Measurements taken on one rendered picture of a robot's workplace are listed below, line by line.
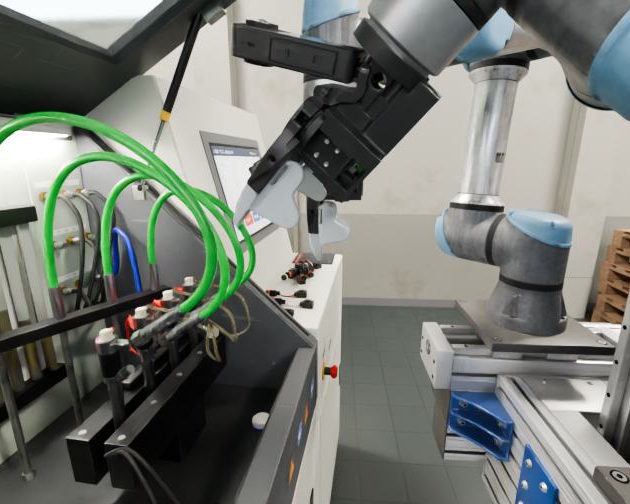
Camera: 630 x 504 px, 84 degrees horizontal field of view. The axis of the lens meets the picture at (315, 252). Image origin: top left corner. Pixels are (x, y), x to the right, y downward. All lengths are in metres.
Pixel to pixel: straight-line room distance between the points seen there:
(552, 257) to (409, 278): 2.74
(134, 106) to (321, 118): 0.67
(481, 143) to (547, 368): 0.48
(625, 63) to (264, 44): 0.24
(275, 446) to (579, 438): 0.48
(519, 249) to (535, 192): 2.90
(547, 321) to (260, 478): 0.59
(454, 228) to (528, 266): 0.17
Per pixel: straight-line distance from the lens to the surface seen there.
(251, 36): 0.34
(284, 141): 0.31
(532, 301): 0.82
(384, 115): 0.31
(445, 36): 0.29
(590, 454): 0.73
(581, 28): 0.27
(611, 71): 0.27
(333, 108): 0.32
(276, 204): 0.34
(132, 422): 0.66
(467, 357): 0.82
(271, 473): 0.58
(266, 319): 0.84
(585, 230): 3.75
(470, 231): 0.84
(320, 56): 0.32
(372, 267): 3.40
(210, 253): 0.46
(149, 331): 0.55
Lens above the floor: 1.37
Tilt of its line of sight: 15 degrees down
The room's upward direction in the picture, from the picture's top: straight up
